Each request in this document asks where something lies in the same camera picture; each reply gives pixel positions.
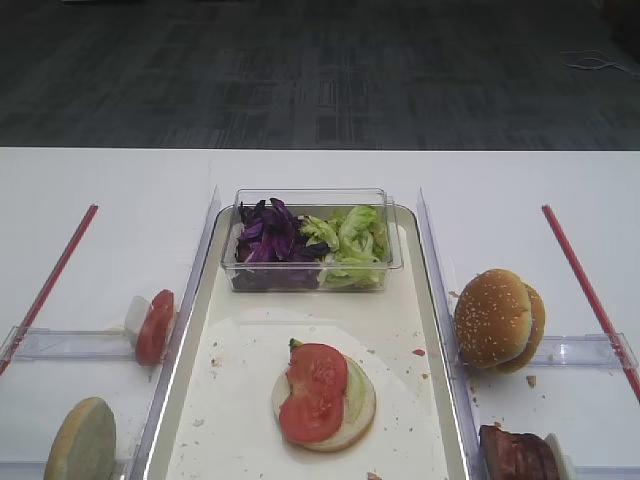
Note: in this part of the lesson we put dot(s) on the sesame bun top front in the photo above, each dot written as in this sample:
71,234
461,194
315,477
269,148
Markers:
492,319

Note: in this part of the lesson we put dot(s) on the long clear rail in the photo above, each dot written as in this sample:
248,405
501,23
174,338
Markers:
175,325
472,458

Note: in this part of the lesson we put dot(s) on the bottom bun slice on tray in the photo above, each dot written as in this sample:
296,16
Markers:
360,400

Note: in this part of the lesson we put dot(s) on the white metal tray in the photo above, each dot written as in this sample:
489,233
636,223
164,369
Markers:
217,420

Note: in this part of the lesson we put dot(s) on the upright bun slice left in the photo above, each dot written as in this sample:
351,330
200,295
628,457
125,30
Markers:
85,444

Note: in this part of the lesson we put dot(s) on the clear patty holder rail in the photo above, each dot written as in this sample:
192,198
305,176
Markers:
606,473

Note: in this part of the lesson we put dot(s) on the left long clear rail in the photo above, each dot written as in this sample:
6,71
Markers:
175,325

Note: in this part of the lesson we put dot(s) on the right red strip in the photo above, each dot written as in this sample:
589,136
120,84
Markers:
593,300

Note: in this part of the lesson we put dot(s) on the red strip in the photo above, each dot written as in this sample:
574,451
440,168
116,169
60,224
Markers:
593,300
50,285

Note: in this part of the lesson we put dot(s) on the sesame bun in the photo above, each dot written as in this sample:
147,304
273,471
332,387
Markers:
538,316
492,319

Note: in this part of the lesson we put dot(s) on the green lettuce pile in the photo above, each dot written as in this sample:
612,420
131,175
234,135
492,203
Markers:
357,237

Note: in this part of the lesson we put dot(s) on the brown meat patties stack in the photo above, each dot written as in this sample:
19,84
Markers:
514,456

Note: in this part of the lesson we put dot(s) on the right long clear rail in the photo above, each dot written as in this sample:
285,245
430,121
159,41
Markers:
472,458

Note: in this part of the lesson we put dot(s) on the clear plastic salad box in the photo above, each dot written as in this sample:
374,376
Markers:
319,203

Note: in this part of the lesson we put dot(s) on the white plastic tomato pusher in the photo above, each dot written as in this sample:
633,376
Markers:
135,318

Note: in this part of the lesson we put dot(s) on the clear tomato holder rail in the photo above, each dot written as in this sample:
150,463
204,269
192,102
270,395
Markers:
36,344

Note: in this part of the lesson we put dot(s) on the red tomato slice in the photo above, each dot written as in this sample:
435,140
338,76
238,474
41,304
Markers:
313,410
152,337

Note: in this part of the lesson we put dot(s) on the left red strip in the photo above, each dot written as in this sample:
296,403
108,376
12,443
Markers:
50,285

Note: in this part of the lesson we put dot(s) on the white plastic patty pusher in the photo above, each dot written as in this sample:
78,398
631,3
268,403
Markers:
563,462

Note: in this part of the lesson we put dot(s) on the clear sesame bun holder rail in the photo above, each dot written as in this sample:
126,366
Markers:
592,351

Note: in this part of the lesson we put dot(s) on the sesame bun top rear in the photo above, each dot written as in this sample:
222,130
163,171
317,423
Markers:
538,316

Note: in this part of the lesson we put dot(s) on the purple cabbage leaves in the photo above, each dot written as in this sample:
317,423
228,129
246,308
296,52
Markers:
270,237

